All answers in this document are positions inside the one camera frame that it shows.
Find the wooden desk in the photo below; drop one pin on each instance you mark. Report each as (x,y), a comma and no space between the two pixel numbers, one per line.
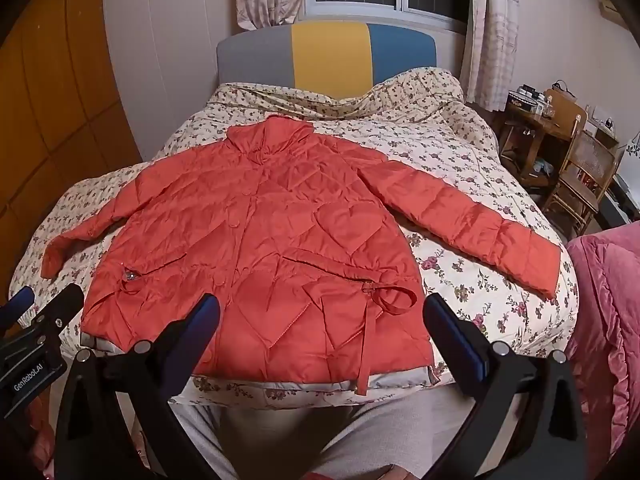
(560,127)

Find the long floral curtain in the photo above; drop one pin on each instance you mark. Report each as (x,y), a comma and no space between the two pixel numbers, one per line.
(500,35)

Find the floral bed quilt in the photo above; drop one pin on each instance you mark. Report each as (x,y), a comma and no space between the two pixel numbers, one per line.
(450,160)

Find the orange quilted jacket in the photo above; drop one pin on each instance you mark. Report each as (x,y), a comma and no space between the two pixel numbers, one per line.
(260,220)

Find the person's grey pants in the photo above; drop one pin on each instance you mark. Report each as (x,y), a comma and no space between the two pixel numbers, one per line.
(350,435)

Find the dark patterned box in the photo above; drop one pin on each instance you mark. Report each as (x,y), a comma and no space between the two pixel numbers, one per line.
(522,101)

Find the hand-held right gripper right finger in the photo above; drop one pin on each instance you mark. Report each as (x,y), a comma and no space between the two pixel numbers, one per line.
(457,332)

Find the yellow wooden wardrobe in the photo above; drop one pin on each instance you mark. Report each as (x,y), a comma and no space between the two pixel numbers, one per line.
(50,110)

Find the grey yellow blue headboard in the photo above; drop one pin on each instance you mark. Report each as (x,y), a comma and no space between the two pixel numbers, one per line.
(330,55)

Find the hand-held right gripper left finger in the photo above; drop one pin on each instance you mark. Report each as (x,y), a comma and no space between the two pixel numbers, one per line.
(200,322)

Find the pink quilt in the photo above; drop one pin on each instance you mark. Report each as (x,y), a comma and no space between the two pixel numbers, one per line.
(610,310)

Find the wooden chair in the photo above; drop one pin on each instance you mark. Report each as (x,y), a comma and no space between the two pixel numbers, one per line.
(590,160)

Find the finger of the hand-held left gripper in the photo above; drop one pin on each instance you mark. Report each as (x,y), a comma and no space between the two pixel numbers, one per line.
(17,301)
(57,307)

